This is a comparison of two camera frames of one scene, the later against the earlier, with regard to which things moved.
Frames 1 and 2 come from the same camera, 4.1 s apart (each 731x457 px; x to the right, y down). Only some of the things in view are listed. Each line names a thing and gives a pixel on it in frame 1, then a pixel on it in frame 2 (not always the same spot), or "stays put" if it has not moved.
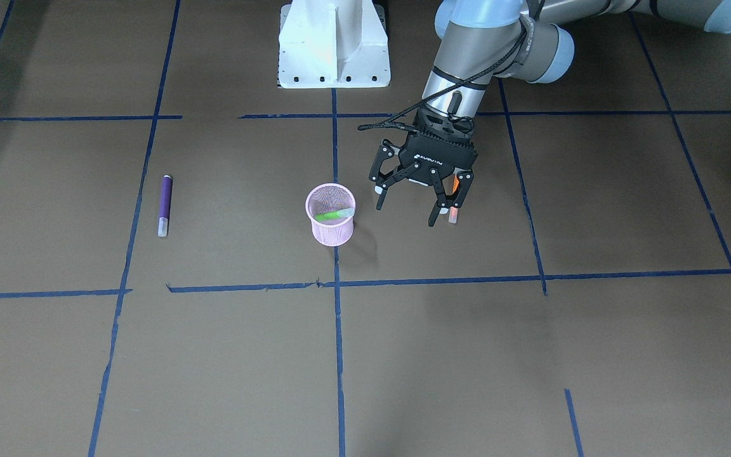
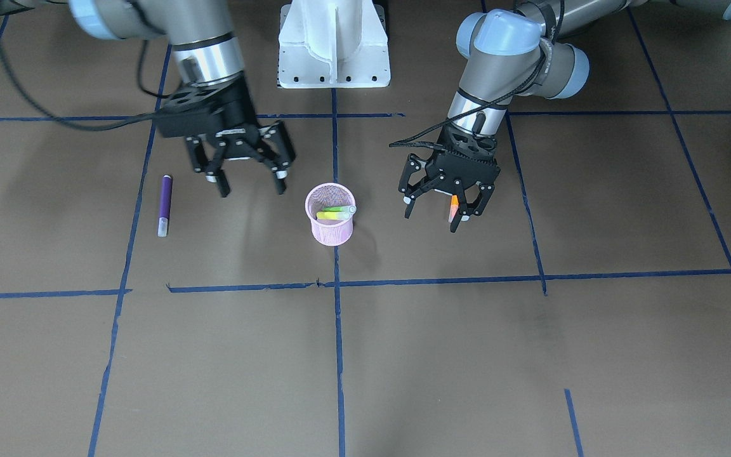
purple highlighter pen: (165, 205) stays put
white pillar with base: (333, 44) stays put
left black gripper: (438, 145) to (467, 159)
